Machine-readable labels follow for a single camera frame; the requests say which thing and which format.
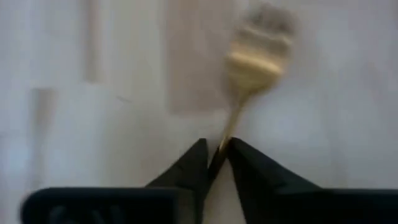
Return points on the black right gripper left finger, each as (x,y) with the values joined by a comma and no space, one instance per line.
(186,193)

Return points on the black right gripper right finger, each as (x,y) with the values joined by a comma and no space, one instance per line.
(264,193)

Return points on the gold fork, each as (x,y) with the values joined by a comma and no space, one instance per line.
(255,65)

